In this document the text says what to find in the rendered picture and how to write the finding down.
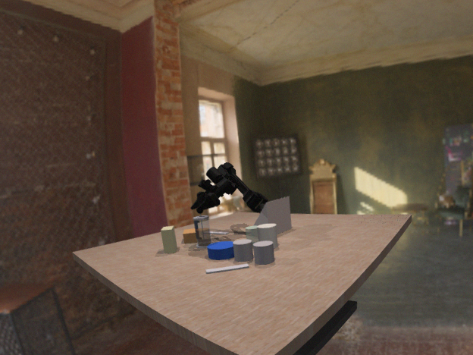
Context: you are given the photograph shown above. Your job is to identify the blue cylinder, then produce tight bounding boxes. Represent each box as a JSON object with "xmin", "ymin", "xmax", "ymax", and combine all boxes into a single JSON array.
[{"xmin": 207, "ymin": 241, "xmax": 234, "ymax": 260}]

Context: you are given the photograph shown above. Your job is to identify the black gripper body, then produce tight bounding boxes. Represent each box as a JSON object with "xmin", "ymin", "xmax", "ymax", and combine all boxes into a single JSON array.
[{"xmin": 197, "ymin": 184, "xmax": 224, "ymax": 207}]

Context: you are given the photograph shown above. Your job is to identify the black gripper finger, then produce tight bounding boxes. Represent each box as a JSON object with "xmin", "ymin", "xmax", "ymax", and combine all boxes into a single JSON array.
[
  {"xmin": 190, "ymin": 195, "xmax": 203, "ymax": 209},
  {"xmin": 196, "ymin": 196, "xmax": 215, "ymax": 212}
]

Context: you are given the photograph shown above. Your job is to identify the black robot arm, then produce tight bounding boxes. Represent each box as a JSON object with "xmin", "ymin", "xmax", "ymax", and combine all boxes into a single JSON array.
[{"xmin": 198, "ymin": 162, "xmax": 268, "ymax": 213}]

